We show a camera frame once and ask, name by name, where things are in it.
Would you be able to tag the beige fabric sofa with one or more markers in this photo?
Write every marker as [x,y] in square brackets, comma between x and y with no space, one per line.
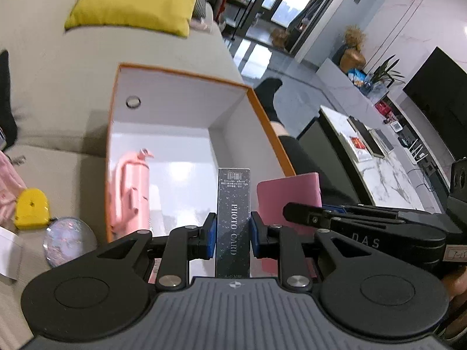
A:
[54,80]

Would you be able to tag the yellow tape measure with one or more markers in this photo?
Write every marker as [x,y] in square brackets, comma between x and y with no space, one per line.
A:
[33,207]

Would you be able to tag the dried flower bunch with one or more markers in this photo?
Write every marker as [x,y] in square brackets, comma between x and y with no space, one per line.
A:
[354,37]

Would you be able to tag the black television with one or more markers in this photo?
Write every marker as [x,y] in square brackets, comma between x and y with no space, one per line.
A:
[437,98]

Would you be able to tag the round glitter disc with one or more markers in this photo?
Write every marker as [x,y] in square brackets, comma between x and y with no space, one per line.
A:
[67,242]

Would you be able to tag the checkered pillow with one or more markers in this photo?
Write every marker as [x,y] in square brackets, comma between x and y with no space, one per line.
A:
[200,2]

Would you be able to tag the person's right leg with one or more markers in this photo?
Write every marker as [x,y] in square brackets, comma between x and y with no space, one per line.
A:
[280,129]

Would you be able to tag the yellow pillow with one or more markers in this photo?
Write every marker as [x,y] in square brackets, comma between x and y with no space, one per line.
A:
[138,0]

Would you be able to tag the black left sock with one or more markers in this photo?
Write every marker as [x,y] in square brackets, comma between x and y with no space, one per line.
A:
[5,109]

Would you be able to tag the black metal shelf cart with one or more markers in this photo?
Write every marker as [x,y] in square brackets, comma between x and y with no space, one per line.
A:
[240,3]

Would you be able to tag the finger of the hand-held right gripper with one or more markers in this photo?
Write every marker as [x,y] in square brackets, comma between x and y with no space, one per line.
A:
[302,215]
[334,209]

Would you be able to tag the pink zip pouch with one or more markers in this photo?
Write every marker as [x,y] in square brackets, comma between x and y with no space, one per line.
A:
[7,186]

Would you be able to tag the black sock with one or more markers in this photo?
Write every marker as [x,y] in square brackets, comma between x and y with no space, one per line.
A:
[5,109]
[268,94]

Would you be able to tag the red box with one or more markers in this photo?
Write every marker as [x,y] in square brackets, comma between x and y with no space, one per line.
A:
[383,108]

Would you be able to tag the black photo card box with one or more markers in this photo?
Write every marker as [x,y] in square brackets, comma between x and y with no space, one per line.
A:
[233,204]

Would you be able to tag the white tv cabinet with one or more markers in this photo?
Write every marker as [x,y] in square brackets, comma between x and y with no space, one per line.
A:
[332,76]

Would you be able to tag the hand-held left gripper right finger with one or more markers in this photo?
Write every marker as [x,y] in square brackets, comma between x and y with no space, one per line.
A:
[255,235]

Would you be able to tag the gold vase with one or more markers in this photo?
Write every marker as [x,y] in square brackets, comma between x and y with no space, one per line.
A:
[353,60]

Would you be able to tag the green potted plant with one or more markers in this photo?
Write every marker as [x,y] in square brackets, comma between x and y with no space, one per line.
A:
[386,73]

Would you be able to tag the orange cardboard box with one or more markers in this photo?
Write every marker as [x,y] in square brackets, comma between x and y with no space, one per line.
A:
[164,91]

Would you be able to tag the black right sock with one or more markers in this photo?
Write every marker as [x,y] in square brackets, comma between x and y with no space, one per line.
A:
[268,94]

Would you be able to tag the marble coffee table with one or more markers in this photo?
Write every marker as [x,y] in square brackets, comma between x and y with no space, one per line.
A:
[390,178]

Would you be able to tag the black book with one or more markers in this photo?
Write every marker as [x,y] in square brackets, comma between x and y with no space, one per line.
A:
[366,136]

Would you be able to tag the blue snack bag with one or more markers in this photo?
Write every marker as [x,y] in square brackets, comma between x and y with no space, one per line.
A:
[356,78]

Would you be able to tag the red card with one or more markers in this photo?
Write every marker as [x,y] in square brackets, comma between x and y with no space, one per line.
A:
[358,142]

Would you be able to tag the brown bag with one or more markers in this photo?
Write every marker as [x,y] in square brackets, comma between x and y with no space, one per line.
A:
[281,37]

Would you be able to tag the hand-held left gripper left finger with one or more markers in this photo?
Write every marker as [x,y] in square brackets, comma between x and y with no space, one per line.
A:
[209,233]

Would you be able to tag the white router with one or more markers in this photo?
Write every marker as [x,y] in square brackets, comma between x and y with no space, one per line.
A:
[419,153]

